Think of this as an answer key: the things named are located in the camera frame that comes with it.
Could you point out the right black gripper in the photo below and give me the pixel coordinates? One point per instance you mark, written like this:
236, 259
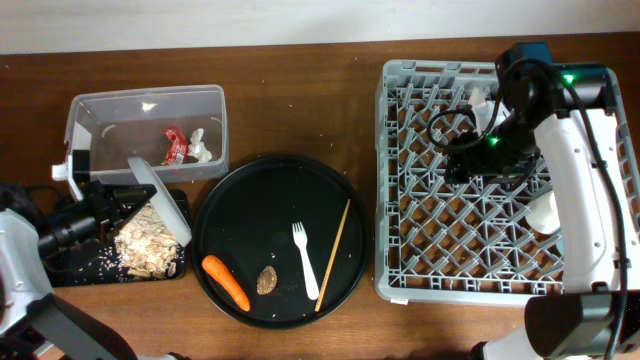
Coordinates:
464, 162

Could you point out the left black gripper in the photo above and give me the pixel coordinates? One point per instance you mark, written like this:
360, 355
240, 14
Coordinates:
103, 202

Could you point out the grey plate with rice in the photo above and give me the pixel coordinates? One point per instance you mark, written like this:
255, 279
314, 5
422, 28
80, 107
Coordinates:
162, 201

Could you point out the red snack wrapper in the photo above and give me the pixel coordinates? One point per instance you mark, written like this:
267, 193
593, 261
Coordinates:
178, 146

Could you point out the white paper cup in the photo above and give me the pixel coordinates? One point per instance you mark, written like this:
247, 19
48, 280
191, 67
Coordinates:
543, 214

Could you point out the orange carrot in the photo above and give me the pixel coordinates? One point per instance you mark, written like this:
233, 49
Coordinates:
217, 270

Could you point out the white plastic fork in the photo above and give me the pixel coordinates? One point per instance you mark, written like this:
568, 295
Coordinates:
301, 240

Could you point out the wooden chopstick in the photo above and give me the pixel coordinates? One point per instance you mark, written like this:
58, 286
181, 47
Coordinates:
332, 257

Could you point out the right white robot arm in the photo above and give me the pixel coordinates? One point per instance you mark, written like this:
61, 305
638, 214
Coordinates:
566, 114

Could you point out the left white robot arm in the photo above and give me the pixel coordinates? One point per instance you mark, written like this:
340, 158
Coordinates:
32, 315

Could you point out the grey dishwasher rack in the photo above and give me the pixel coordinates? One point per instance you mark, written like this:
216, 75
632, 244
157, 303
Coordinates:
438, 242

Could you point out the rice and shell pile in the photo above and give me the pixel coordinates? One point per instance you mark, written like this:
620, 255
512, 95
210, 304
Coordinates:
146, 248

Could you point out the black rectangular tray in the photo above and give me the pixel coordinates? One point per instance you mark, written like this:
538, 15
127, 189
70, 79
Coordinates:
94, 263

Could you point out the clear plastic bin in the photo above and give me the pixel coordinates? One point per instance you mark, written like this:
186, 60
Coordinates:
115, 126

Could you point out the crumpled white tissue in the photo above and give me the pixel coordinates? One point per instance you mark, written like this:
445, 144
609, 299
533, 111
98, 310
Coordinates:
197, 148

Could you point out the round black tray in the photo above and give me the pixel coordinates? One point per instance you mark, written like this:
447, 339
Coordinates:
246, 221

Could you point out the brown walnut shell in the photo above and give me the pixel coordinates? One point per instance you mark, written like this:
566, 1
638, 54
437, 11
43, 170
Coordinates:
267, 281

